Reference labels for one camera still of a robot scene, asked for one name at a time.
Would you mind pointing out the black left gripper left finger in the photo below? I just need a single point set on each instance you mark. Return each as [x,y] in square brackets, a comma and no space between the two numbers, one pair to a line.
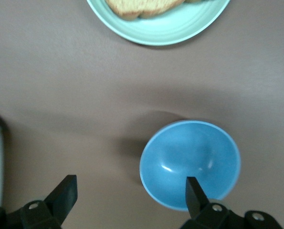
[60,200]

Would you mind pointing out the blue bowl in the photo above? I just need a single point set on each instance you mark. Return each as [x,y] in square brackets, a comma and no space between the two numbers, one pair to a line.
[184,148]

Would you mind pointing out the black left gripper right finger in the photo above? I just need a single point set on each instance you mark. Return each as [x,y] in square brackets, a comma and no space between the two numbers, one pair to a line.
[196,200]

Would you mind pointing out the pale green plate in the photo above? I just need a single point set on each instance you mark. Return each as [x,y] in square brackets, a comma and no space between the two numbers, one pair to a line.
[165,28]

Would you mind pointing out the brown bread slice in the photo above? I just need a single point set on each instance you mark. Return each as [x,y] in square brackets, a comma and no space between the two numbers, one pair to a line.
[141,7]

